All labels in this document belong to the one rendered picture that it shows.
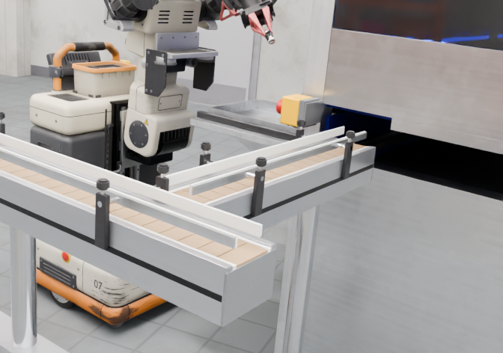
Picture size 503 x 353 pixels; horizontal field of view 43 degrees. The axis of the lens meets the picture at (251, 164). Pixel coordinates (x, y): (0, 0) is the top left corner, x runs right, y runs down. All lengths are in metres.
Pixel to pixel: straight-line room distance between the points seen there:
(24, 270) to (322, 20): 0.93
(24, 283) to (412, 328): 0.96
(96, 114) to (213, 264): 1.69
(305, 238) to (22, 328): 0.66
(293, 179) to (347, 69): 0.45
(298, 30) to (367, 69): 4.61
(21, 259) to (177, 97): 1.25
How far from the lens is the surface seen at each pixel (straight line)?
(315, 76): 1.71
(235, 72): 6.47
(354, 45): 1.66
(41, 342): 1.46
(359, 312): 1.81
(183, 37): 2.39
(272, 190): 1.26
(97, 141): 2.57
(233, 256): 0.94
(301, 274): 1.59
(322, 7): 1.70
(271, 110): 2.19
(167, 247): 0.96
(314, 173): 1.39
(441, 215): 1.62
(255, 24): 1.94
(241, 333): 2.56
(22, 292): 1.39
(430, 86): 1.58
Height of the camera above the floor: 1.32
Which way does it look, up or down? 16 degrees down
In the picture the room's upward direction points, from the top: 5 degrees clockwise
